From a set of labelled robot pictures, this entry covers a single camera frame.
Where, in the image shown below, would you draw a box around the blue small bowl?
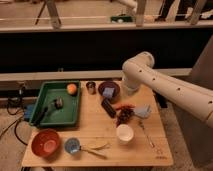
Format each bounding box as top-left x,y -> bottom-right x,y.
64,137 -> 80,155

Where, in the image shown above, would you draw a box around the dark red grape bunch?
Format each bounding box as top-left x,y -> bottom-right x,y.
117,108 -> 134,125

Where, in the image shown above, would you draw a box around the metal fork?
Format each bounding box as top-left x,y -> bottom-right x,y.
139,120 -> 155,148

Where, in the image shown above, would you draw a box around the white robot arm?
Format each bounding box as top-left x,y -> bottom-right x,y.
122,51 -> 213,128

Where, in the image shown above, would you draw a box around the green white object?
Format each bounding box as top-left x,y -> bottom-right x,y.
110,15 -> 133,23

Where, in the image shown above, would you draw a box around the orange red pepper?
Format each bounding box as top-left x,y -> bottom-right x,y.
112,103 -> 135,110

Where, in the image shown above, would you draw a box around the white cup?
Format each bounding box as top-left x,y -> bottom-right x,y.
116,124 -> 134,144

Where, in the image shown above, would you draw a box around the small metal cup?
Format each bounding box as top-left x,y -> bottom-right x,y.
86,81 -> 96,95

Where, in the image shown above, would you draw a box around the dark purple bowl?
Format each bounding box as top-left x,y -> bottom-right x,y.
98,81 -> 120,100

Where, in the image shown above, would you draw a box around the red orange bowl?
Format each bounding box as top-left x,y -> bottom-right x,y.
31,129 -> 61,158

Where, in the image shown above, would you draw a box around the blue box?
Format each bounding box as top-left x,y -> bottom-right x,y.
24,104 -> 34,121

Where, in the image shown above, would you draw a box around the orange fruit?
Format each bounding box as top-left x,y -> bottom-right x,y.
67,83 -> 77,95

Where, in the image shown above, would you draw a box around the green plastic tray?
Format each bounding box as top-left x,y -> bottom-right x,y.
29,81 -> 81,128

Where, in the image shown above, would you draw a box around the black cables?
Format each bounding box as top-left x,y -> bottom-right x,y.
0,96 -> 29,147

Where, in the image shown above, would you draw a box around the blue sponge block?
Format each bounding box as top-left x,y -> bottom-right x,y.
102,87 -> 114,98

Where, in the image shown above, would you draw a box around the blue grey cloth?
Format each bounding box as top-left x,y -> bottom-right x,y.
133,105 -> 151,119

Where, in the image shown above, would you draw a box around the black handled brush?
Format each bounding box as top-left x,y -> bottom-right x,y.
33,98 -> 63,126

